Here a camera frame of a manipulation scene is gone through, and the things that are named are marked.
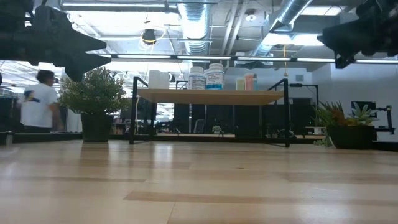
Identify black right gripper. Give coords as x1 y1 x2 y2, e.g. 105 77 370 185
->
316 0 398 70

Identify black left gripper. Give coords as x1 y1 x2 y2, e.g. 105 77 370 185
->
0 0 112 83

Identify orange bottle white cap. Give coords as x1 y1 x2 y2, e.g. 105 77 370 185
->
244 73 255 91

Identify bushy green potted plant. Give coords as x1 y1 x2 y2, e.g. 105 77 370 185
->
58 67 132 144

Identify person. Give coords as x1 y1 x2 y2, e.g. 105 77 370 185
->
17 69 63 134

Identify black equipment stand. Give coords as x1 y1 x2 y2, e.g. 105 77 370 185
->
350 100 396 136

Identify succulent plant black pot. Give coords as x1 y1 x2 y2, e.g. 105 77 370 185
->
313 101 379 151

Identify LED light bar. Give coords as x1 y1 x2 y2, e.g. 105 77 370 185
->
95 53 398 65

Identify grey office chair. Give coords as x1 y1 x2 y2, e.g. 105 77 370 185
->
193 119 206 135

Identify silver ventilation duct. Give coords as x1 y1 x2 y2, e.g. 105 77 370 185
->
178 0 213 55
251 0 314 57

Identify black overhead camera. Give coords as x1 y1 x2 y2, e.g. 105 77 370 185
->
141 28 158 45

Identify wooden shelf black frame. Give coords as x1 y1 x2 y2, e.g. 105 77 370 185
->
129 76 292 149

